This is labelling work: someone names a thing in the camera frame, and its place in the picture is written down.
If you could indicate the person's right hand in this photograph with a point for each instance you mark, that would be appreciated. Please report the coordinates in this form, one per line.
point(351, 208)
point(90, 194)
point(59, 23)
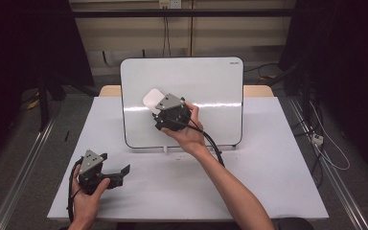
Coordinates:
point(190, 139)

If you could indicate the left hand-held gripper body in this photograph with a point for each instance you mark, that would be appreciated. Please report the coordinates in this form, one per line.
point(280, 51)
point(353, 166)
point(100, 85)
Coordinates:
point(91, 163)

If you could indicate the black metal stand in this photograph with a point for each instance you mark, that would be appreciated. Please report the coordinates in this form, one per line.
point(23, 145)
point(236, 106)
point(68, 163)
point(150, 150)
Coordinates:
point(295, 80)
point(44, 105)

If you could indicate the white whiteboard eraser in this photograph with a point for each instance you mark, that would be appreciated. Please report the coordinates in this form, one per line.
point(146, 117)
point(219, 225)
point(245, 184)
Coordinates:
point(151, 97)

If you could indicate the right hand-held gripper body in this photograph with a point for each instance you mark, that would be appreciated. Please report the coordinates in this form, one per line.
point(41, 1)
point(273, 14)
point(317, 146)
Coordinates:
point(172, 111)

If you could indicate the dark curtain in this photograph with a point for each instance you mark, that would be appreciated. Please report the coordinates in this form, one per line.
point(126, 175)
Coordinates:
point(28, 48)
point(348, 64)

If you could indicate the person's left hand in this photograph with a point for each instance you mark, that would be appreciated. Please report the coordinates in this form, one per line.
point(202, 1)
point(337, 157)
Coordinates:
point(86, 207)

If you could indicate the small black floor item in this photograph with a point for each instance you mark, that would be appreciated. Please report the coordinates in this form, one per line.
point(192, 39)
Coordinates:
point(66, 136)

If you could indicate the white wall outlet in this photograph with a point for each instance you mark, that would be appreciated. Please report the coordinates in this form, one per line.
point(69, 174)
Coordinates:
point(170, 3)

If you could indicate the white power strip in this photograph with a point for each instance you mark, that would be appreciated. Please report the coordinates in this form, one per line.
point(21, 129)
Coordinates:
point(317, 139)

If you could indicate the black horizontal bar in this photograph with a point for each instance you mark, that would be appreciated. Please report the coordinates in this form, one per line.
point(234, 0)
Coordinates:
point(179, 13)

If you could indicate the metal floor rail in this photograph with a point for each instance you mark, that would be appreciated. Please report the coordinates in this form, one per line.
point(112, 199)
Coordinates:
point(332, 179)
point(22, 179)

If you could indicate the wooden table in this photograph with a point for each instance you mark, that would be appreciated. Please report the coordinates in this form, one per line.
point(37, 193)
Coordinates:
point(108, 91)

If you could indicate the white whiteboard with black frame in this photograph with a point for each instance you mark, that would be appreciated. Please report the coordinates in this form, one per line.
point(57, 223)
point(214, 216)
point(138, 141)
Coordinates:
point(211, 83)

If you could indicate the white whiteboard foot clip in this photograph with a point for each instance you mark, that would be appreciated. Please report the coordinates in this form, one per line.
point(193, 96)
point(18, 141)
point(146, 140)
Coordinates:
point(165, 149)

